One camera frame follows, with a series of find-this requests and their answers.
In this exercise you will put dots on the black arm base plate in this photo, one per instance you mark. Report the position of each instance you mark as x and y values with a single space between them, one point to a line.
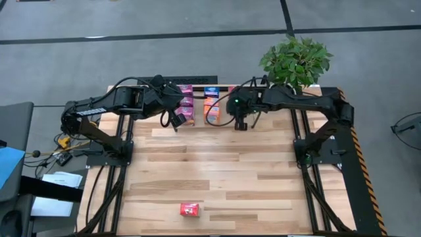
98 158
330 158

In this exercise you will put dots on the blue Frosted Flakes cereal box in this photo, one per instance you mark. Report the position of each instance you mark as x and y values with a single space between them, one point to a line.
211 92

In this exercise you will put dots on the grey stand base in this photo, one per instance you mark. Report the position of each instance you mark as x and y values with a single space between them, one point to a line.
408 126

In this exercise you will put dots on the white paper stack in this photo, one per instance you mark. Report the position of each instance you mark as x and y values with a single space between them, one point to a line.
62 180

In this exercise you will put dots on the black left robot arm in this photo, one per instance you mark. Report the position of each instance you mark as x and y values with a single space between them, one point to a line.
98 110

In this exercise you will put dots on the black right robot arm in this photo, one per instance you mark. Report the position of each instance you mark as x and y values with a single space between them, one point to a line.
296 100

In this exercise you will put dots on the white plant pot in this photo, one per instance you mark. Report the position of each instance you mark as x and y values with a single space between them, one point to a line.
291 86

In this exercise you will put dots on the green leafy plant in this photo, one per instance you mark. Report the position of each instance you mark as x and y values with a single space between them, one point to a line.
296 62

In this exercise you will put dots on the pink Raisin Bran cereal box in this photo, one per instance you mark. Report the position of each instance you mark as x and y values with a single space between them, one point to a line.
189 116
188 101
186 89

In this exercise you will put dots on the black flat bar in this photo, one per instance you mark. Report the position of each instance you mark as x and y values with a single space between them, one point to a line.
49 191

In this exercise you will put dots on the blue sheet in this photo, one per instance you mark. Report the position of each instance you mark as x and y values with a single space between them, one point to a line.
10 164

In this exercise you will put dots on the black mat with hazard stripe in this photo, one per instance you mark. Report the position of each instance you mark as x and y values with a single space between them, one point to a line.
356 191

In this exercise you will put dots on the black aluminium table frame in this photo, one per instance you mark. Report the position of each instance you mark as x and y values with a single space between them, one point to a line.
118 197

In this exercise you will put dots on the orange Mini Wheats cereal box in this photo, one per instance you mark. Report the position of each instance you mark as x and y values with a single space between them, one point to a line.
210 102
212 115

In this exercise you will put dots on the wooden shelf with black legs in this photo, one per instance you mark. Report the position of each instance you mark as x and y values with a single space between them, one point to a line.
199 115

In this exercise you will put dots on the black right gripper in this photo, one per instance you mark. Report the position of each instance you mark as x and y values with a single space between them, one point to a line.
245 102

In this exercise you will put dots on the small black ball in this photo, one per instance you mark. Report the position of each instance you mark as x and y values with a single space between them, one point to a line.
36 153

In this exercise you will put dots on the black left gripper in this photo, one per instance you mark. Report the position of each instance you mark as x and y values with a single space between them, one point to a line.
162 95

